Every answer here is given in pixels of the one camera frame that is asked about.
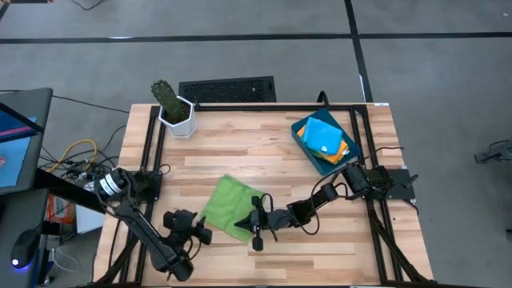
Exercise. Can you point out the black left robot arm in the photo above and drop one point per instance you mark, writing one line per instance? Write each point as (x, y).
(148, 236)

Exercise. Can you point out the black aluminium table frame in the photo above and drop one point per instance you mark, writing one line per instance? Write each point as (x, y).
(240, 107)

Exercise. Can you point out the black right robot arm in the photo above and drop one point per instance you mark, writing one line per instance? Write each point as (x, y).
(320, 198)

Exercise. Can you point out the white hexagonal plant pot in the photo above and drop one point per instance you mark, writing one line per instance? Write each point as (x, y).
(184, 128)

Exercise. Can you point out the grey desk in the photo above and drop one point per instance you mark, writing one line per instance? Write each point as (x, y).
(16, 216)

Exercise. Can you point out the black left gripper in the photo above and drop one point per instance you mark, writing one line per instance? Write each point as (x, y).
(182, 239)

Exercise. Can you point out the black floor vent grate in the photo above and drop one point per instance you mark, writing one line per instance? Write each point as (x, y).
(228, 90)

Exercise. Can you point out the black hook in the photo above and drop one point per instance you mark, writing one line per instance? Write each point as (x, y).
(323, 98)

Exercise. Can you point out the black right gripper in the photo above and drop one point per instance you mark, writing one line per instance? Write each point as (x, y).
(280, 219)

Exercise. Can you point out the light blue microfiber towel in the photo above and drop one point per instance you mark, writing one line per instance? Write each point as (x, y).
(322, 136)

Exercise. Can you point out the white box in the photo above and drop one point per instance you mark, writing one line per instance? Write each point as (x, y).
(90, 220)

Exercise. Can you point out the black computer mouse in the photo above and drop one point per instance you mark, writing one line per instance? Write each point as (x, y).
(25, 250)

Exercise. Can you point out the dark teal fabric bin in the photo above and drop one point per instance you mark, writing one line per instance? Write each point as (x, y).
(332, 170)

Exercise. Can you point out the orange cardboard box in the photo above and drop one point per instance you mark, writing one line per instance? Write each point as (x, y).
(60, 210)

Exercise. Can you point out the green microfiber towel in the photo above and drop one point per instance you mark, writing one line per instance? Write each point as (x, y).
(228, 208)

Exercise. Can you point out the orange microfiber towel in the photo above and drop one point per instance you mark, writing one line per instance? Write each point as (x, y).
(338, 156)

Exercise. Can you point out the grey metal stand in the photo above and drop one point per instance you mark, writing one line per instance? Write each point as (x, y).
(496, 154)

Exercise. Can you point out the grey computer monitor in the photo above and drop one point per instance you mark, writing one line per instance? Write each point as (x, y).
(16, 160)

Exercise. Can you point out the green cactus plant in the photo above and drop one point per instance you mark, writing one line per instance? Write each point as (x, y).
(166, 98)

